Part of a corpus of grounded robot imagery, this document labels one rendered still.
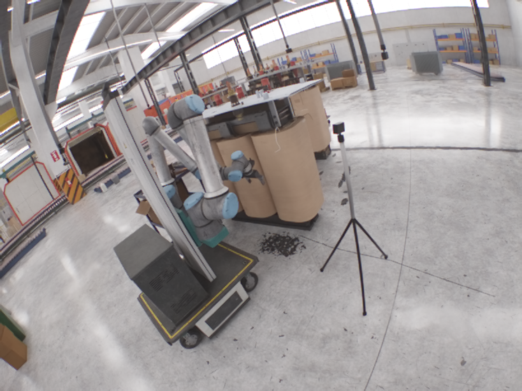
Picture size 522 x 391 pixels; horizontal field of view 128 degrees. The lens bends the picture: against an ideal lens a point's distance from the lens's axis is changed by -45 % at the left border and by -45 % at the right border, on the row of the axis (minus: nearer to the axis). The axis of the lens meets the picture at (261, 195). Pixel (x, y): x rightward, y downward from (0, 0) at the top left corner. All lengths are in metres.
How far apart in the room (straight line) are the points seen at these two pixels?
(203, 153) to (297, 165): 0.90
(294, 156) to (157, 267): 1.29
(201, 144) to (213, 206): 0.35
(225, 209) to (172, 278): 0.57
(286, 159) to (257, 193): 0.56
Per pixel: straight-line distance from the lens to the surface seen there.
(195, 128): 1.28
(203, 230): 1.50
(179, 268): 1.51
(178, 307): 1.65
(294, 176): 1.94
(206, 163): 1.29
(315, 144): 3.62
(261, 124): 1.89
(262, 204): 2.34
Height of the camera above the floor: 1.52
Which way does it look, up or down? 27 degrees down
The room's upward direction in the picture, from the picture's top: 20 degrees counter-clockwise
